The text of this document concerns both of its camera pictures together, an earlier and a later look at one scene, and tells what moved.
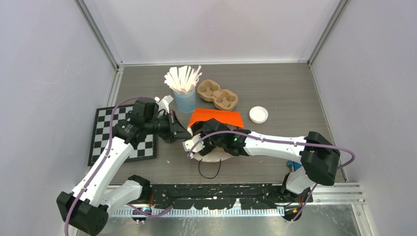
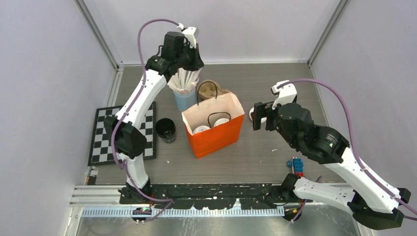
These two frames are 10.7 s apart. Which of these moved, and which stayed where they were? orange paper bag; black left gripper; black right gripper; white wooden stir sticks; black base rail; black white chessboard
Moved: black right gripper; orange paper bag; black left gripper
Stayed: black base rail; black white chessboard; white wooden stir sticks
